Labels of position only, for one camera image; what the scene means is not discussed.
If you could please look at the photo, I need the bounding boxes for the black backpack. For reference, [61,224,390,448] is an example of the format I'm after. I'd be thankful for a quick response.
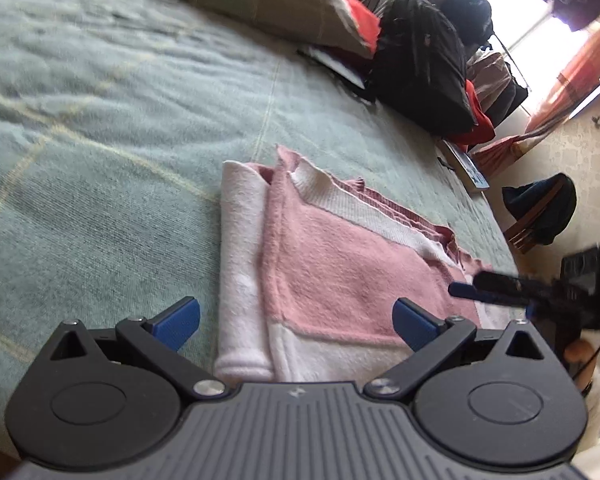
[297,0,478,136]

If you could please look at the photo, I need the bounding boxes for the orange curtain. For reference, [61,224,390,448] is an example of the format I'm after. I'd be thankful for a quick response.
[472,27,600,176]

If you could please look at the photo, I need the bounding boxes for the paperback book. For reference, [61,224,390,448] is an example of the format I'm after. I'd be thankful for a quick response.
[437,139,491,193]

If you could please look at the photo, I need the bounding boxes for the wooden chair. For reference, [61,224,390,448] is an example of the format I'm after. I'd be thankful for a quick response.
[505,177,578,256]

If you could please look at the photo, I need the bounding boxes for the beige shirt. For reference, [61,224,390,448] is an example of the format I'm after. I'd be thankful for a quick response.
[467,50,506,96]

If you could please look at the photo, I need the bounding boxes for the person's right forearm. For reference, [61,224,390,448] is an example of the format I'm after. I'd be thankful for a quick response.
[577,365,600,456]

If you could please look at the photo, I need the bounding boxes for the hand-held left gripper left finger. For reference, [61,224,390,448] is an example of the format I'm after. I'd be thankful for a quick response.
[47,296,231,403]

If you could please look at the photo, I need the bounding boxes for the grey green pillow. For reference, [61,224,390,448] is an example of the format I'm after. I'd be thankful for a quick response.
[180,0,381,58]

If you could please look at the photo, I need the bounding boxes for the black padded garment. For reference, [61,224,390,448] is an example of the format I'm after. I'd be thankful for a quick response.
[430,0,496,51]

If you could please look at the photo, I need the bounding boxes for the window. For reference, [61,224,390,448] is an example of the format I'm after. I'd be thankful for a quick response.
[472,0,600,111]

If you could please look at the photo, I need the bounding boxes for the person's right hand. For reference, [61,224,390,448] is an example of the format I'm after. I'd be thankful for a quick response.
[566,340,598,363]

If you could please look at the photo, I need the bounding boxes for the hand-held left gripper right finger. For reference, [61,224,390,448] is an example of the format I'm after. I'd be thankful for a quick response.
[362,297,547,403]

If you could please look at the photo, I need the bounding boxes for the red fleece blanket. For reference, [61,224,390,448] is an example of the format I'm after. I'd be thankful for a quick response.
[347,0,496,148]

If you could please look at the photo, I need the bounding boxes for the pink and white sweater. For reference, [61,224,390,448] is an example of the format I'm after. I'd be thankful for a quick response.
[212,144,528,383]

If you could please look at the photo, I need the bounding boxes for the dark blue garment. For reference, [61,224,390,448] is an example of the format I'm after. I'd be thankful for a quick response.
[502,172,578,246]

